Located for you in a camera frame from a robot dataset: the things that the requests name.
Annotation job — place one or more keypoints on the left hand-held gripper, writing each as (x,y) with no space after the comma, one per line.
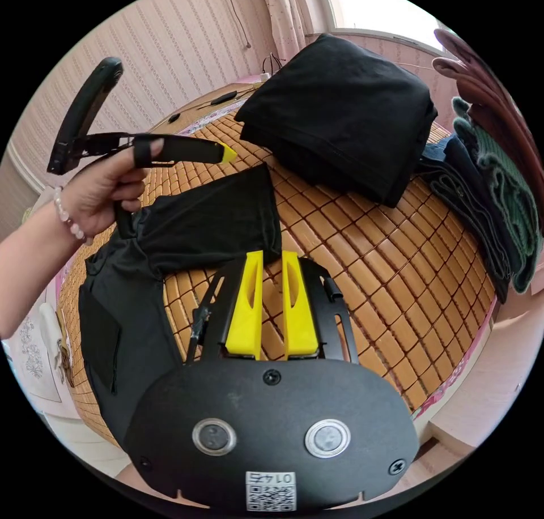
(191,150)

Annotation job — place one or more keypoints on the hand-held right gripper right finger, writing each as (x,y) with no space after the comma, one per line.
(297,315)

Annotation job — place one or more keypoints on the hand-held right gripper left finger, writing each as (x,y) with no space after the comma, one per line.
(248,311)

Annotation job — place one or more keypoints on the black t-shirt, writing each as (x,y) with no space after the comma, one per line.
(191,230)

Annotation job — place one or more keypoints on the person's left forearm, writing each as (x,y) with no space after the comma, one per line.
(29,272)

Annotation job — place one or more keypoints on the person's left hand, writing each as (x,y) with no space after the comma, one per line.
(95,196)

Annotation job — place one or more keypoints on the pile of black clothes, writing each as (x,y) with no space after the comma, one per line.
(340,115)

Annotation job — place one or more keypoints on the pink dotted curtain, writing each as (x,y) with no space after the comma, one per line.
(284,13)

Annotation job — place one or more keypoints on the window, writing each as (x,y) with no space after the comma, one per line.
(382,5)

